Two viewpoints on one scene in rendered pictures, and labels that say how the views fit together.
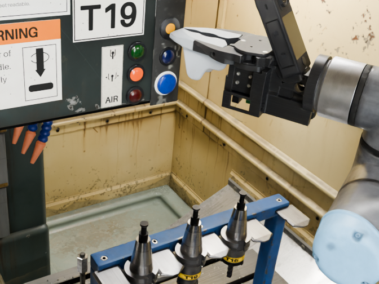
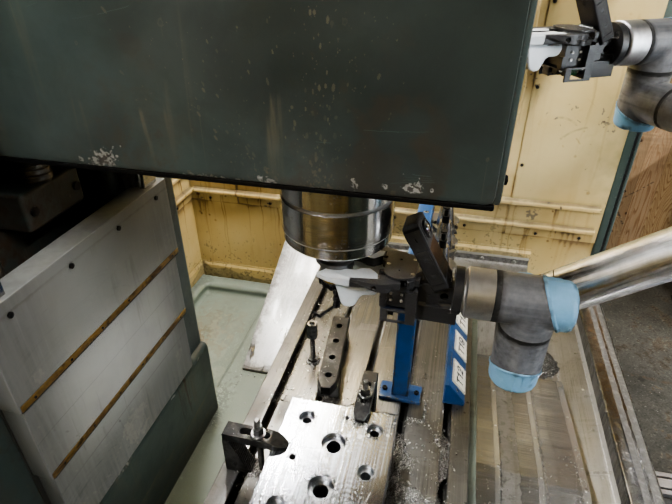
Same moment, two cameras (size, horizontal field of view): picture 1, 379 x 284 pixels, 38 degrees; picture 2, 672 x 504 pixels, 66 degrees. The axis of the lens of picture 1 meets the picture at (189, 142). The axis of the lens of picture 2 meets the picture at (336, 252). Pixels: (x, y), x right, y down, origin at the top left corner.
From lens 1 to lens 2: 0.87 m
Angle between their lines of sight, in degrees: 35
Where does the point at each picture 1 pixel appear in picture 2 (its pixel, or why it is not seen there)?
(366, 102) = (658, 40)
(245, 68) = (585, 44)
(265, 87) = (591, 55)
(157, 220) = (225, 305)
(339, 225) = not seen: outside the picture
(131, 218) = (203, 316)
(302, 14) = not seen: hidden behind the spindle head
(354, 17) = not seen: hidden behind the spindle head
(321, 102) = (633, 51)
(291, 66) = (609, 33)
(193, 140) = (226, 217)
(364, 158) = (648, 82)
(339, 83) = (642, 33)
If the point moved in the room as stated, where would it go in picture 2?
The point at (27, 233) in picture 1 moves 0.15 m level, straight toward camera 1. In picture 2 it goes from (196, 357) to (240, 377)
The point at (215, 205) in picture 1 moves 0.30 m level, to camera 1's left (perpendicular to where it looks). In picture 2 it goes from (292, 256) to (222, 287)
